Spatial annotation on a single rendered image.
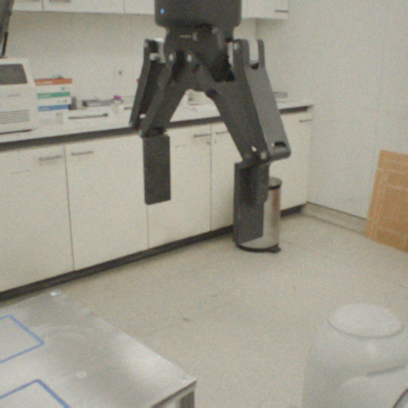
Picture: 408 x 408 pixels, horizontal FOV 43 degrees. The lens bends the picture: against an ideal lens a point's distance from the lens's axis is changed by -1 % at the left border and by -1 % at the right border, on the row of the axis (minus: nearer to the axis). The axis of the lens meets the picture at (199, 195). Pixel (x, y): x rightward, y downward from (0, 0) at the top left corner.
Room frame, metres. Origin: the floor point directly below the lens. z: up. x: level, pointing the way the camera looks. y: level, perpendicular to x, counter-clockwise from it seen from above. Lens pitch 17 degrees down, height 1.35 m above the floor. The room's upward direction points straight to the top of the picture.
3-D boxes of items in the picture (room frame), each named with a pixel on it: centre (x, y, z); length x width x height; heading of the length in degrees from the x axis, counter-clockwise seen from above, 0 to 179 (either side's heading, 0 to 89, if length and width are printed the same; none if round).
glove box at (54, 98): (3.15, 0.91, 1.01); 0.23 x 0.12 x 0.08; 128
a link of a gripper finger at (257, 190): (0.40, -0.05, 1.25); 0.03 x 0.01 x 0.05; 39
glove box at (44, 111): (3.14, 0.93, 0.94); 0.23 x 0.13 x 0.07; 134
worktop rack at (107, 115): (2.95, 0.65, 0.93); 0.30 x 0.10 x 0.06; 121
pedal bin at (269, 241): (3.29, -0.40, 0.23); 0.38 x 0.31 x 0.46; 39
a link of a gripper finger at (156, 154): (0.52, 0.04, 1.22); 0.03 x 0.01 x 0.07; 129
